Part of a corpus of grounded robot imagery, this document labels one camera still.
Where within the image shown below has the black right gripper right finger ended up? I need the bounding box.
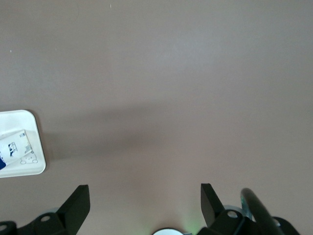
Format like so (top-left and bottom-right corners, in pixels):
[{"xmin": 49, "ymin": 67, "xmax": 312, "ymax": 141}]
[{"xmin": 197, "ymin": 183, "xmax": 300, "ymax": 235}]

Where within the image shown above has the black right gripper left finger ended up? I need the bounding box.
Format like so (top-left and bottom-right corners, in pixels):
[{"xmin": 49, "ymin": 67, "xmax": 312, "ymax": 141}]
[{"xmin": 0, "ymin": 185, "xmax": 91, "ymax": 235}]

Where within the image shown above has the blue milk carton green cap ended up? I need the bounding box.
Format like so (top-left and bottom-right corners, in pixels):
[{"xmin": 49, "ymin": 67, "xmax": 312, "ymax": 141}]
[{"xmin": 0, "ymin": 129, "xmax": 34, "ymax": 171}]

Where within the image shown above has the white rabbit print tray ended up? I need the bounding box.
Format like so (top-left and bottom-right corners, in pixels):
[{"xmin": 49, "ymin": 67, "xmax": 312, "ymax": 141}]
[{"xmin": 0, "ymin": 109, "xmax": 47, "ymax": 179}]

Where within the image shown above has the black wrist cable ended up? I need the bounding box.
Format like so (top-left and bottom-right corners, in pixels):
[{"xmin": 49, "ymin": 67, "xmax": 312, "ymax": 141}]
[{"xmin": 240, "ymin": 188, "xmax": 286, "ymax": 235}]

